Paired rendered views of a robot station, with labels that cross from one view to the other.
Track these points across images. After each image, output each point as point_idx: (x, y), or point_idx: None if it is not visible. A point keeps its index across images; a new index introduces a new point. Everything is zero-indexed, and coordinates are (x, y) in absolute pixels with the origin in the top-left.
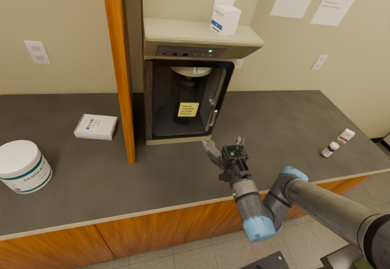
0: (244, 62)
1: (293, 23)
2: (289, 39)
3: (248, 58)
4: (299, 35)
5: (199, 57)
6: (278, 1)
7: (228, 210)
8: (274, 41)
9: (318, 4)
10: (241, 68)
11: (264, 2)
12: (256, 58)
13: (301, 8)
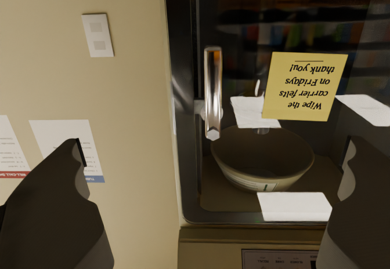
0: (79, 30)
1: (36, 112)
2: (18, 85)
3: (76, 40)
4: (5, 95)
5: (280, 252)
6: (87, 136)
7: None
8: (46, 80)
9: (18, 138)
10: (78, 14)
11: (108, 133)
12: (56, 40)
13: (43, 132)
